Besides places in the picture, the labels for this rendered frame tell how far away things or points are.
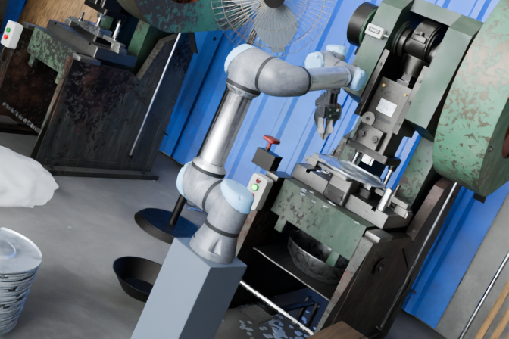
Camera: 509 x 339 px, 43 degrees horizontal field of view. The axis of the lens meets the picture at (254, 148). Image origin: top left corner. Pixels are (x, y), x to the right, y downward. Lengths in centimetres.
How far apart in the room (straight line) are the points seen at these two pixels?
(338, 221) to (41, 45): 197
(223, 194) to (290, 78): 41
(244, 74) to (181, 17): 150
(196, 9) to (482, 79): 179
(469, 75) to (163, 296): 120
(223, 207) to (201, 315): 35
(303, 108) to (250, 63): 217
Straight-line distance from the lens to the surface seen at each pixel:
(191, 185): 204
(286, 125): 414
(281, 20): 302
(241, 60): 197
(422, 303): 383
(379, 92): 259
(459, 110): 219
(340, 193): 253
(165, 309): 210
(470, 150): 223
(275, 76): 191
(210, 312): 209
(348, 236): 245
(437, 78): 248
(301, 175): 264
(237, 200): 196
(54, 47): 358
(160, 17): 332
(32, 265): 209
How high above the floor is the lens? 119
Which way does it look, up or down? 11 degrees down
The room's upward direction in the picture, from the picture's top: 24 degrees clockwise
